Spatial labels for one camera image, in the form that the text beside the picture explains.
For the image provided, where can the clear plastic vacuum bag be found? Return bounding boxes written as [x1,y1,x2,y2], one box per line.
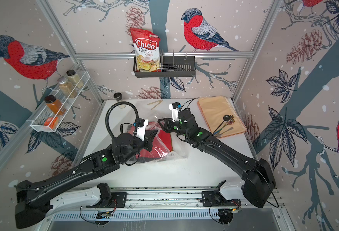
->
[127,122,189,165]

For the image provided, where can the black spoon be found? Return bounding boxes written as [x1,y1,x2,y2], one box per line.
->
[213,115,233,134]

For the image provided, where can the Chuba cassava chips bag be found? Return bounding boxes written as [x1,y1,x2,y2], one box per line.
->
[130,28,160,72]

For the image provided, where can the small orange box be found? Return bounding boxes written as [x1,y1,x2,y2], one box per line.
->
[43,116,59,130]

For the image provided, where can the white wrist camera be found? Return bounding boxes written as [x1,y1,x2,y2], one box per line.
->
[135,118,149,141]
[169,102,182,122]

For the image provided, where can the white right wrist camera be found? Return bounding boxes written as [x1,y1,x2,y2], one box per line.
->
[169,102,182,122]

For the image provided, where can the beige folded cloth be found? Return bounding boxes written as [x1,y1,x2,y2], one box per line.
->
[198,96,247,138]

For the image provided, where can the beige spice jar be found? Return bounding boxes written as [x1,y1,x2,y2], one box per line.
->
[58,77,78,98]

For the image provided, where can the black flexible cable hose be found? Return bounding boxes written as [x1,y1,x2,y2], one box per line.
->
[105,101,140,139]

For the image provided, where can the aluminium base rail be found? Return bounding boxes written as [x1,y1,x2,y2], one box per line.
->
[51,186,285,221]

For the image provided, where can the red trousers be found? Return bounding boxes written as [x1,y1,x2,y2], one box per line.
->
[135,122,173,163]

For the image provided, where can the silver spoon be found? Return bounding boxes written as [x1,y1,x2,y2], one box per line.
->
[215,127,233,138]

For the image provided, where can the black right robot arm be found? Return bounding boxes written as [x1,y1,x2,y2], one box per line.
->
[157,109,276,208]

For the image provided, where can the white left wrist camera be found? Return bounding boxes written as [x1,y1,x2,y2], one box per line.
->
[135,118,149,141]

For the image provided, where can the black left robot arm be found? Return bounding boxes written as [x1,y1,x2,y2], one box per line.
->
[15,126,158,229]

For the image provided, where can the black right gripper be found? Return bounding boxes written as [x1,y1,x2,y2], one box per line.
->
[156,118,190,140]

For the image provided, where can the black lid seasoning shaker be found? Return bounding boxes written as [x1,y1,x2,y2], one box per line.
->
[114,92,126,109]

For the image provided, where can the pale spice jar black lid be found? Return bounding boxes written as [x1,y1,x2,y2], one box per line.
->
[66,70,84,89]

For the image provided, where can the orange spice jar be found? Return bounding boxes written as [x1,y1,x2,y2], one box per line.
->
[44,95,66,116]

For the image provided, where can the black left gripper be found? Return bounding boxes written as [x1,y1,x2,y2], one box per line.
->
[119,128,158,164]

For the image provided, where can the iridescent rainbow spoon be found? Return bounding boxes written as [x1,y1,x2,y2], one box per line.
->
[213,115,235,135]

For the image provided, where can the black wire wall basket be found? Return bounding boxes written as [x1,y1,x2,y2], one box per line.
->
[133,52,196,78]

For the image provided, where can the copper spoon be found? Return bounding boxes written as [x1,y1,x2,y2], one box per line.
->
[213,118,235,137]

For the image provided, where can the clear acrylic wall shelf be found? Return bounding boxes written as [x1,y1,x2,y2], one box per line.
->
[31,70,90,132]

